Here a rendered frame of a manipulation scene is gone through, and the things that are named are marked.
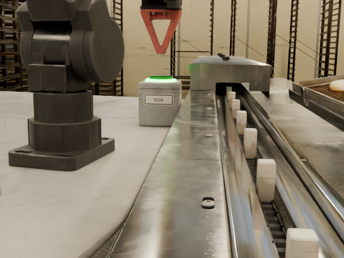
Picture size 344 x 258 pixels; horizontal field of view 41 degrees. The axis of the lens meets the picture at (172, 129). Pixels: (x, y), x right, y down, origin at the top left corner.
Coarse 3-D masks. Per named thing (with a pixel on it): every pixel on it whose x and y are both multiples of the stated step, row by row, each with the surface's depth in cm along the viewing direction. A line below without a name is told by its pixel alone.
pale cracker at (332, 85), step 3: (333, 81) 70; (336, 81) 69; (339, 81) 69; (342, 81) 68; (330, 84) 70; (333, 84) 68; (336, 84) 66; (339, 84) 66; (342, 84) 65; (330, 87) 69; (333, 87) 67; (336, 87) 66; (339, 87) 65; (342, 87) 65; (333, 90) 67; (336, 90) 65; (339, 90) 65; (342, 90) 64
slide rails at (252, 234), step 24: (240, 96) 101; (240, 144) 51; (264, 144) 51; (240, 168) 40; (288, 168) 41; (240, 192) 34; (288, 192) 34; (240, 216) 29; (288, 216) 30; (312, 216) 29; (240, 240) 25; (264, 240) 25; (336, 240) 26
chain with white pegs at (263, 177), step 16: (240, 112) 62; (240, 128) 62; (256, 160) 47; (272, 160) 35; (256, 176) 36; (272, 176) 35; (256, 192) 36; (272, 192) 35; (272, 208) 34; (272, 224) 30; (272, 240) 28; (288, 240) 22; (304, 240) 21; (288, 256) 21; (304, 256) 21
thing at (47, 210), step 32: (0, 96) 123; (32, 96) 124; (96, 96) 126; (0, 128) 75; (128, 128) 77; (160, 128) 77; (0, 160) 54; (96, 160) 55; (128, 160) 55; (32, 192) 43; (64, 192) 43; (96, 192) 43; (128, 192) 43; (0, 224) 35; (32, 224) 35; (64, 224) 35; (96, 224) 35; (0, 256) 30; (32, 256) 30; (64, 256) 30
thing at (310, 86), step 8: (304, 80) 77; (312, 80) 76; (320, 80) 76; (328, 80) 76; (336, 80) 76; (296, 88) 73; (312, 88) 74; (320, 88) 73; (328, 88) 71; (312, 96) 62; (320, 96) 57; (328, 96) 63; (336, 96) 62; (320, 104) 58; (328, 104) 54; (336, 104) 50; (336, 112) 51
